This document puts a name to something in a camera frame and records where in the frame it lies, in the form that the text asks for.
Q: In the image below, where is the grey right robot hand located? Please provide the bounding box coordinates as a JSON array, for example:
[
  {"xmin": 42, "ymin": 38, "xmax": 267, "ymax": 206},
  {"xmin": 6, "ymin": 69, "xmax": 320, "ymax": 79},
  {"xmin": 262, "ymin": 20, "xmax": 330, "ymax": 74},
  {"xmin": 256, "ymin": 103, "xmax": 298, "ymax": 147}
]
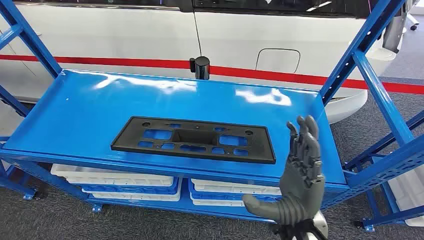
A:
[{"xmin": 241, "ymin": 115, "xmax": 326, "ymax": 228}]

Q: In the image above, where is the black plastic frame part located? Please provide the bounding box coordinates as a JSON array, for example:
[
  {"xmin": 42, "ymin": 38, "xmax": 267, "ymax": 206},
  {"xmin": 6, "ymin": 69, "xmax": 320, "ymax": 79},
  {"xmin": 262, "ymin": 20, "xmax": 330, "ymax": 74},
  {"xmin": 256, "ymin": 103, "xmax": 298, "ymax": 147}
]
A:
[{"xmin": 110, "ymin": 115, "xmax": 277, "ymax": 165}]

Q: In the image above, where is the blue metal shelf rack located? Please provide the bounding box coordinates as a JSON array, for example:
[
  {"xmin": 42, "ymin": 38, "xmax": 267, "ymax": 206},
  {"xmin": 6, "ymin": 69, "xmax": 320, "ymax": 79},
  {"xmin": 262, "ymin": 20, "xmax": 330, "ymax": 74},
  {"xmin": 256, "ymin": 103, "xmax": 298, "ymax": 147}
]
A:
[
  {"xmin": 342, "ymin": 109, "xmax": 424, "ymax": 233},
  {"xmin": 0, "ymin": 0, "xmax": 417, "ymax": 223}
]

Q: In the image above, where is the red barrier belt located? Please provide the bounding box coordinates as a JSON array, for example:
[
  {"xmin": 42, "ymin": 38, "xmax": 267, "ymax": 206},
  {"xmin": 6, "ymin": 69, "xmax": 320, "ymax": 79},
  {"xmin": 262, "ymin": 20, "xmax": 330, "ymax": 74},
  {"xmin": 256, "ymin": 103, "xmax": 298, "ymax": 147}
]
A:
[
  {"xmin": 0, "ymin": 53, "xmax": 191, "ymax": 70},
  {"xmin": 209, "ymin": 65, "xmax": 424, "ymax": 96}
]

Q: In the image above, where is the white chair base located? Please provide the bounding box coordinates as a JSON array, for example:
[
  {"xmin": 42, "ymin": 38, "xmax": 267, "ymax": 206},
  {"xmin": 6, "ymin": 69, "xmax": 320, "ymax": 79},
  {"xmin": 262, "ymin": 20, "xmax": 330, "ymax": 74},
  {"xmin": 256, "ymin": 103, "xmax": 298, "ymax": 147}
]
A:
[{"xmin": 406, "ymin": 12, "xmax": 421, "ymax": 32}]

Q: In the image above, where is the white vehicle body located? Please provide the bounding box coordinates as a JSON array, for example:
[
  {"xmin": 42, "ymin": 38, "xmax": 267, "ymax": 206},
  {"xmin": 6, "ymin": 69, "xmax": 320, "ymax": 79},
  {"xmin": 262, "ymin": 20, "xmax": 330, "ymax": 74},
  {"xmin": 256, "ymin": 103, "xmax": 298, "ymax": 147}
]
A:
[{"xmin": 0, "ymin": 0, "xmax": 409, "ymax": 124}]

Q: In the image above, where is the black stanchion post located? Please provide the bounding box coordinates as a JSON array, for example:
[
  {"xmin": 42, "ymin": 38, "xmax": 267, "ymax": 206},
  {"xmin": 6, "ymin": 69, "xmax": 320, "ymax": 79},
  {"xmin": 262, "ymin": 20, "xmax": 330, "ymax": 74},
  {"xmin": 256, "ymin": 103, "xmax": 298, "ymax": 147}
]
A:
[{"xmin": 189, "ymin": 55, "xmax": 211, "ymax": 81}]

